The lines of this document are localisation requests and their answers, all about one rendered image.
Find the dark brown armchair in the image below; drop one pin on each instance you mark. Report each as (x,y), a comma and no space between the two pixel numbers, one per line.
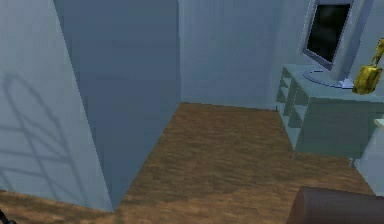
(336,208)

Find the pale green cabinet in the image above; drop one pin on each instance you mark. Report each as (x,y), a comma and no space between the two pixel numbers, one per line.
(330,123)

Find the grey television set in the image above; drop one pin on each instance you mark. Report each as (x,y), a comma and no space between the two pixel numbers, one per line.
(328,33)

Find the pale white furniture piece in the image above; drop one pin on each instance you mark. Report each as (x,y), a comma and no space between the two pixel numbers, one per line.
(375,163)

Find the black object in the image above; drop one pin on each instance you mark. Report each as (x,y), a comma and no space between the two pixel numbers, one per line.
(4,218)

